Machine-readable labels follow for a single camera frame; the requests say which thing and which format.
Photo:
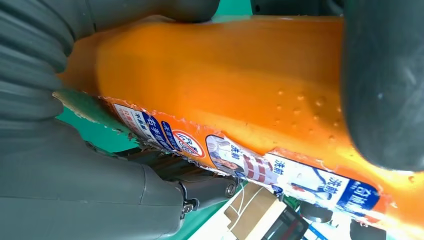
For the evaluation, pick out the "brown cardboard box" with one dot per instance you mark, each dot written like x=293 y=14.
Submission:
x=251 y=208

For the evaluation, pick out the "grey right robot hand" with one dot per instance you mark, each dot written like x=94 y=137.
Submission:
x=82 y=198

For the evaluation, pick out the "white table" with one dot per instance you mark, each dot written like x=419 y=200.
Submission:
x=212 y=232

